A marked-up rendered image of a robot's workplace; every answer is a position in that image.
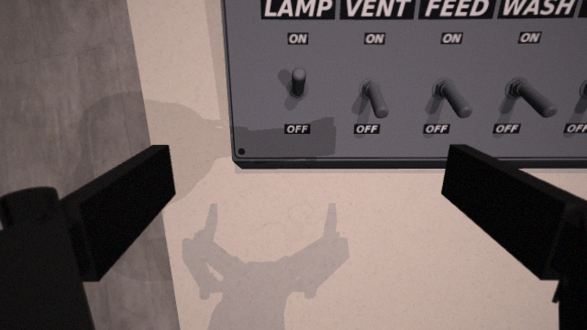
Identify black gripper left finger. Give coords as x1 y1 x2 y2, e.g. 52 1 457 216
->
0 145 176 330

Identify dark grey control console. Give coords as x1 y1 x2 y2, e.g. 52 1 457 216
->
220 0 587 169

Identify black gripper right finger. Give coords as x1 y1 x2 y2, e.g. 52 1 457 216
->
441 144 587 330

